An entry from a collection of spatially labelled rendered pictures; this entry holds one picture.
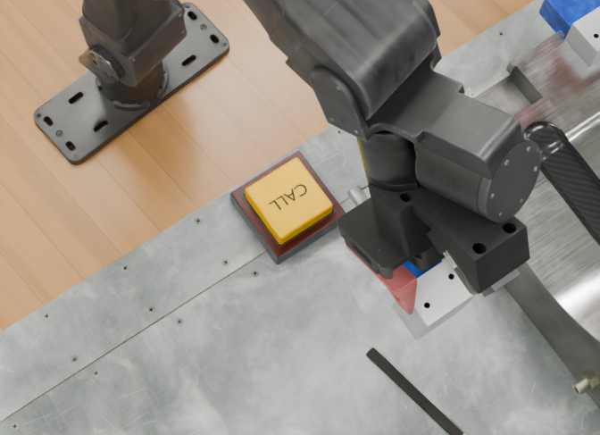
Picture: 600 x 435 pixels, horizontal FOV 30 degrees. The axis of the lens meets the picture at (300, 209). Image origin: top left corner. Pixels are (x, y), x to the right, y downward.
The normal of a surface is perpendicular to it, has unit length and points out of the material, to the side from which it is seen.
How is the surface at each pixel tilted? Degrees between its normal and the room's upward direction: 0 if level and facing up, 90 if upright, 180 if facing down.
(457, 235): 26
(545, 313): 90
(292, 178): 0
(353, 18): 15
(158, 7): 87
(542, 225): 4
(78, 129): 0
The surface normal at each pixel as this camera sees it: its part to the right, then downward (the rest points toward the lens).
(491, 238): -0.22, -0.66
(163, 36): 0.76, 0.59
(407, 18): 0.27, -0.14
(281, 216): 0.04, -0.35
